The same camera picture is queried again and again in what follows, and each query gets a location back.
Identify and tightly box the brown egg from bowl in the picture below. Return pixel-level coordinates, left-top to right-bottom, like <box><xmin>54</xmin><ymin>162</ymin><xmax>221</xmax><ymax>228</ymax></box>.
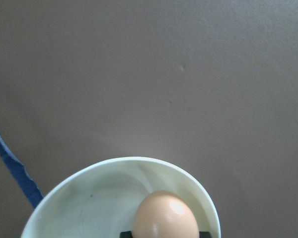
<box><xmin>131</xmin><ymin>191</ymin><xmax>200</xmax><ymax>238</ymax></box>

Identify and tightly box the white bowl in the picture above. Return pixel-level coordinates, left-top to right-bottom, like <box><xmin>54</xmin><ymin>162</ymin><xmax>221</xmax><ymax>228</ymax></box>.
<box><xmin>22</xmin><ymin>157</ymin><xmax>221</xmax><ymax>238</ymax></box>

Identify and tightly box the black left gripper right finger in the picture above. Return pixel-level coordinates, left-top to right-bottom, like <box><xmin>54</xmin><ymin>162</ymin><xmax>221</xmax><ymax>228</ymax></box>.
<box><xmin>199</xmin><ymin>231</ymin><xmax>212</xmax><ymax>238</ymax></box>

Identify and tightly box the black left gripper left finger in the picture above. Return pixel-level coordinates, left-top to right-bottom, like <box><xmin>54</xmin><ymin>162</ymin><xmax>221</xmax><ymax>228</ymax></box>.
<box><xmin>120</xmin><ymin>231</ymin><xmax>133</xmax><ymax>238</ymax></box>

